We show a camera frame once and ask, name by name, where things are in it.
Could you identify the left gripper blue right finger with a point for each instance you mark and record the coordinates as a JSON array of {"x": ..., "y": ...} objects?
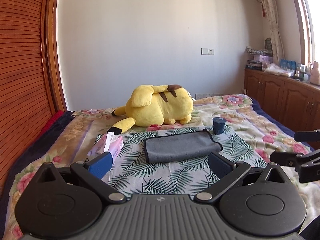
[{"x": 229, "y": 174}]

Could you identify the floral bed blanket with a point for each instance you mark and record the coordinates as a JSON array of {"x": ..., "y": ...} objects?
[{"x": 73, "y": 135}]

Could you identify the yellow Pikachu plush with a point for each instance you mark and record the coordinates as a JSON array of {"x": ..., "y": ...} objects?
[{"x": 154, "y": 105}]

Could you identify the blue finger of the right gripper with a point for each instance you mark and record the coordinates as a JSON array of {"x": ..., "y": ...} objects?
[{"x": 306, "y": 136}]

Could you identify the red blanket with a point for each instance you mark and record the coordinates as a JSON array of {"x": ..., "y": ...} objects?
[{"x": 50, "y": 122}]

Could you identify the patterned curtain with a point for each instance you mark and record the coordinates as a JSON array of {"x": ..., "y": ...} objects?
[{"x": 270, "y": 7}]

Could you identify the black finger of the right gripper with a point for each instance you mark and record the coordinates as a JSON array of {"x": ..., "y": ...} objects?
[{"x": 285, "y": 158}]

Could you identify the wooden door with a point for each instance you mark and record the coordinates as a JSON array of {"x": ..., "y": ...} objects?
[{"x": 52, "y": 55}]

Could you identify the pink tissue box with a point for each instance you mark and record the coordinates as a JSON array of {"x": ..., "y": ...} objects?
[{"x": 107, "y": 143}]

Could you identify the grey towel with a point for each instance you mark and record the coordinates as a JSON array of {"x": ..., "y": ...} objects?
[{"x": 179, "y": 147}]

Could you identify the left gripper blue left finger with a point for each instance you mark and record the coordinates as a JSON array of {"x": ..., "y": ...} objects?
[{"x": 89, "y": 175}]

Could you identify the wooden louvered wardrobe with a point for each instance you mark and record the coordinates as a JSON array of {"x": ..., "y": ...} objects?
[{"x": 26, "y": 104}]

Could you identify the dark blue cup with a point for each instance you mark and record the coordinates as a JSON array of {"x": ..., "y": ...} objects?
[{"x": 218, "y": 125}]

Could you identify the dark blue bed sheet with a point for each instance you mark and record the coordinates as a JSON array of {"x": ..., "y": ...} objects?
[{"x": 269, "y": 135}]

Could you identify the wooden cabinet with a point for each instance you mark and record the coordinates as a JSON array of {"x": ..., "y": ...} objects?
[{"x": 293, "y": 103}]

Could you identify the clutter on cabinet top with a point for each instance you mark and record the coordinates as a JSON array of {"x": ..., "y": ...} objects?
[{"x": 262, "y": 60}]

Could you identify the wall socket panel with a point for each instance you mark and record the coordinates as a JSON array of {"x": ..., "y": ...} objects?
[{"x": 207, "y": 51}]

